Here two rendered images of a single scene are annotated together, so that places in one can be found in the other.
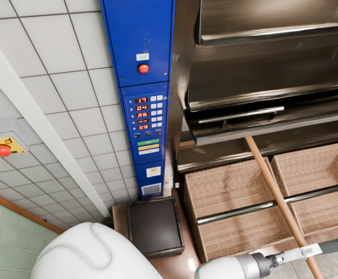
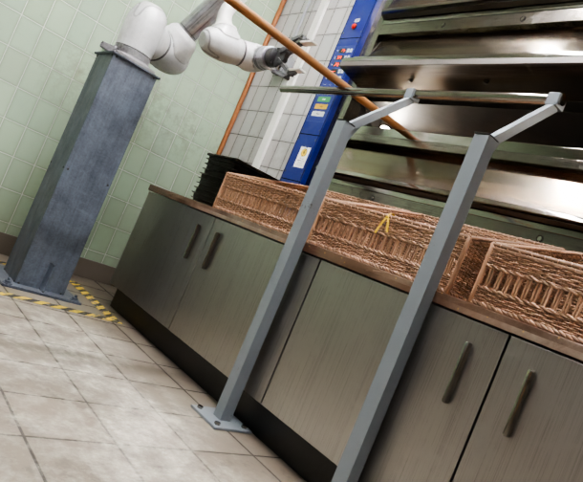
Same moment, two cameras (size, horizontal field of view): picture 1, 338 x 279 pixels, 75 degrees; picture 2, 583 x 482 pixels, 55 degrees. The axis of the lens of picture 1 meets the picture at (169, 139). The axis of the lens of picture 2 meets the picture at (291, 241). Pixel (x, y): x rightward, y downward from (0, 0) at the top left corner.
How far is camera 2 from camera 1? 288 cm
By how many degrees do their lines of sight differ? 79
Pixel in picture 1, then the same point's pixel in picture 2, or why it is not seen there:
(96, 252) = not seen: outside the picture
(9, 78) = (313, 31)
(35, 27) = (335, 12)
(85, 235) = not seen: outside the picture
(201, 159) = (343, 165)
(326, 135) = (509, 200)
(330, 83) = not seen: hidden behind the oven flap
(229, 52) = (399, 28)
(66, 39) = (340, 17)
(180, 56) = (375, 29)
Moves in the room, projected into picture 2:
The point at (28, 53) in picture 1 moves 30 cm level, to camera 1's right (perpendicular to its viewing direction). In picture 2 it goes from (326, 23) to (354, 9)
